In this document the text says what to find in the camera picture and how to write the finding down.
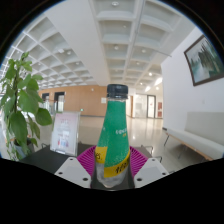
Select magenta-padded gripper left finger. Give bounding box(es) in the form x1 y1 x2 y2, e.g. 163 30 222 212
54 145 98 190

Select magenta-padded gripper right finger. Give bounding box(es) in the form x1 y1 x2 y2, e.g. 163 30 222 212
128 145 170 189

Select green labelled drink bottle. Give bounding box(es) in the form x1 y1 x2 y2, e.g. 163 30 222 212
94 83 132 190

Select clear acrylic sign stand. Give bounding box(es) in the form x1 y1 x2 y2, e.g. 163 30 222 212
49 110 82 157

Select long white bench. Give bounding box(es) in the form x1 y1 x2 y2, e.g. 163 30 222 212
163 111 224 162

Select green leafy potted plant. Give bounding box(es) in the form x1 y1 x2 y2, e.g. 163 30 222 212
0 51 54 162

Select dark framed landscape picture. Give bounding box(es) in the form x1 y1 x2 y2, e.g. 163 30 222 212
183 34 224 87

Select ceiling lights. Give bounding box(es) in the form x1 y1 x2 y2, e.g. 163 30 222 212
56 0 165 93

